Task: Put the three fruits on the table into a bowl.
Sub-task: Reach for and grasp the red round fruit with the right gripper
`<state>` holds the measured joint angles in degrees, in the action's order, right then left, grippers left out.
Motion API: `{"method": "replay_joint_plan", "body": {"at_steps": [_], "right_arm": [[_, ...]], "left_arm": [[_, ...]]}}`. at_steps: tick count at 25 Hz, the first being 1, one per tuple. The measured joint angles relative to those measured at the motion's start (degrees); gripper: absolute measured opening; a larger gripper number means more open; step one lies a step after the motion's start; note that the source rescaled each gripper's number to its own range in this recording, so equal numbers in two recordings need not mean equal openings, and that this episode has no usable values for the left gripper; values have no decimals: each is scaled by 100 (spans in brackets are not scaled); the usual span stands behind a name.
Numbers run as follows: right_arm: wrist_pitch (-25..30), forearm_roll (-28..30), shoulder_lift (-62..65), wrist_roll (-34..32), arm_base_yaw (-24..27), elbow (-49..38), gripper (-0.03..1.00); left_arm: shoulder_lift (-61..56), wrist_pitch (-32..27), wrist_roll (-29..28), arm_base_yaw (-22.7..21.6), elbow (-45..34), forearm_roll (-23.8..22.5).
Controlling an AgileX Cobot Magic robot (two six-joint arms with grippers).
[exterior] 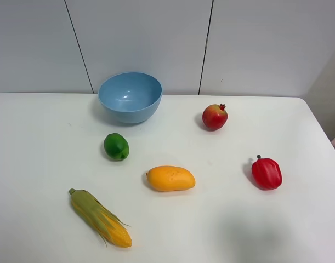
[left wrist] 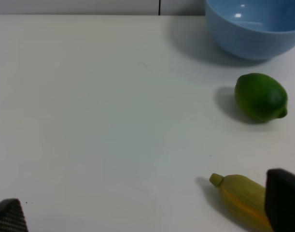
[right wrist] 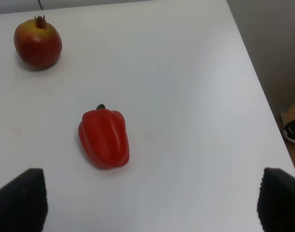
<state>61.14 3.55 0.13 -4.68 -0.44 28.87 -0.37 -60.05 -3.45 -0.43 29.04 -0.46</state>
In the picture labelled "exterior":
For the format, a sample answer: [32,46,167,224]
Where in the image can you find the yellow orange mango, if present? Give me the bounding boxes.
[146,165,196,192]

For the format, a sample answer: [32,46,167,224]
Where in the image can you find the red pomegranate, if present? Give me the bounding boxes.
[202,104,228,130]

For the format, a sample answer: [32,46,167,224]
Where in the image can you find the green lime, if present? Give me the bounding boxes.
[103,133,129,161]

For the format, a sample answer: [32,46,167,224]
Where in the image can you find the light blue plastic bowl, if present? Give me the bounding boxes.
[98,72,163,124]

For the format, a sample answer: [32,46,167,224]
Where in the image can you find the red bell pepper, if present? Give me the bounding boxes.
[251,155,282,190]

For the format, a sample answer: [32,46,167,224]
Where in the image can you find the yellow corn cob with husk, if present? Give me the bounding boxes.
[69,188,132,248]

